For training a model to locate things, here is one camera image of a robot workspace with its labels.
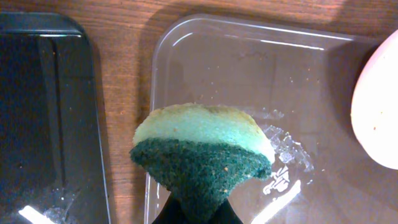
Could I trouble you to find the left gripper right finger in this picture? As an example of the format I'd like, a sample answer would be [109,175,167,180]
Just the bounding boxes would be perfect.
[214,200,243,224]

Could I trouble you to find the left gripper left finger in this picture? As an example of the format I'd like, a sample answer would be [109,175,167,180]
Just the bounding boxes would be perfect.
[152,194,187,224]

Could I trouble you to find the green scrubbing sponge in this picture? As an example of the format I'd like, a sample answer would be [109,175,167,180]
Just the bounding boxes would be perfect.
[129,103,275,223]

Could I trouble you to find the white plate top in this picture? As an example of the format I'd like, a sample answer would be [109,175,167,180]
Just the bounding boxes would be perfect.
[351,32,397,170]

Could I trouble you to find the black plastic tray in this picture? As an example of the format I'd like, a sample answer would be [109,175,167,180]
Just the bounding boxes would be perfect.
[1,12,111,223]

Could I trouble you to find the brown plastic serving tray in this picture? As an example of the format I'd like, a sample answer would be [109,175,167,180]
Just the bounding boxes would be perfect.
[150,15,397,223]

